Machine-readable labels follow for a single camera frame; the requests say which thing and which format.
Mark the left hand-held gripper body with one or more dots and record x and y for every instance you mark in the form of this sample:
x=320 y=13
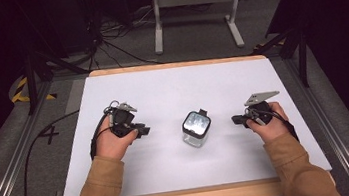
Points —
x=121 y=118

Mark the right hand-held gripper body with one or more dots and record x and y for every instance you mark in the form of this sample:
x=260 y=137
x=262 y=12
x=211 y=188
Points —
x=261 y=107

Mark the person's right hand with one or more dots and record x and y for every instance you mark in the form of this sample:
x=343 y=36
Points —
x=270 y=130

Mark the person's left hand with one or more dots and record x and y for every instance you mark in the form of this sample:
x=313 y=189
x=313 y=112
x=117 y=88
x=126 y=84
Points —
x=113 y=146

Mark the clear jar with black lid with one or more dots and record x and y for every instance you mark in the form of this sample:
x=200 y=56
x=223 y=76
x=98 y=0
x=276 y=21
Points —
x=196 y=127

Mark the white table mat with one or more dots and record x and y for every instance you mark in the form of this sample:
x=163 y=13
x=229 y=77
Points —
x=174 y=88

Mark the black tripod stand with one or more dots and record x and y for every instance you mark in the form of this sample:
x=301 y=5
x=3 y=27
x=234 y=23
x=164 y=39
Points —
x=301 y=55
x=31 y=82

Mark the yellow black hazard tape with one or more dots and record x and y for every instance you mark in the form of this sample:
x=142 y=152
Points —
x=20 y=91

